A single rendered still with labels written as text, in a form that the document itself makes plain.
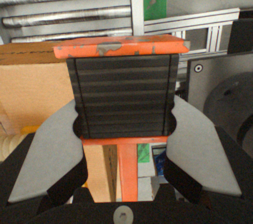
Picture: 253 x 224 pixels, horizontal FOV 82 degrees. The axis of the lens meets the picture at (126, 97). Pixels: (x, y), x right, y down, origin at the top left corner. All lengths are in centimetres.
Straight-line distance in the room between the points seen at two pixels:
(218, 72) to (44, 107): 35
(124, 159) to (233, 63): 27
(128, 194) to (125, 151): 8
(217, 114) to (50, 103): 32
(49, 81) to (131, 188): 22
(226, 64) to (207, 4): 114
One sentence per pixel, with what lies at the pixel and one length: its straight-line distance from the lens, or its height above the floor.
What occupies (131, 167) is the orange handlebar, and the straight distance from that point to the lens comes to 18.
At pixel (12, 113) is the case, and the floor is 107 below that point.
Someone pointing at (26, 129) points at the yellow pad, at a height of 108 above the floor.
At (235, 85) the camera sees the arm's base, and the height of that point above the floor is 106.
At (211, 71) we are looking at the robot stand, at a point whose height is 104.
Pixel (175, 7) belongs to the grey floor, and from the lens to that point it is 138.
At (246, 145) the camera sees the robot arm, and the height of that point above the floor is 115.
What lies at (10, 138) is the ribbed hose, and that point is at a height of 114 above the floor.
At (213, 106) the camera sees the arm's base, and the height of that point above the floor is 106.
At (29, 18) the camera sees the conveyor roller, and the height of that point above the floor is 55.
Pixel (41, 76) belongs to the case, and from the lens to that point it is 30.
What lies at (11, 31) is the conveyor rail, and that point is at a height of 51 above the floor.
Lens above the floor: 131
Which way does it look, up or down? 62 degrees down
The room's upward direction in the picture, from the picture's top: 179 degrees clockwise
